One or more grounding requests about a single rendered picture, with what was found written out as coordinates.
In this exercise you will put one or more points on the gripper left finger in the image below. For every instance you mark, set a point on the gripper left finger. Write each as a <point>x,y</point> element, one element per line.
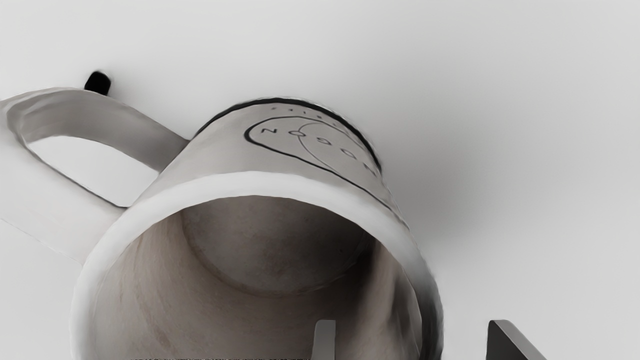
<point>324,342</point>

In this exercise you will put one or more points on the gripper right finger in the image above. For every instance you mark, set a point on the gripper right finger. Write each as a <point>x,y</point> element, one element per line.
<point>507,345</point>

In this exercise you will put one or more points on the white mug with black print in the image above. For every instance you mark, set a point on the white mug with black print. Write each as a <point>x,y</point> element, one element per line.
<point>260,240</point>

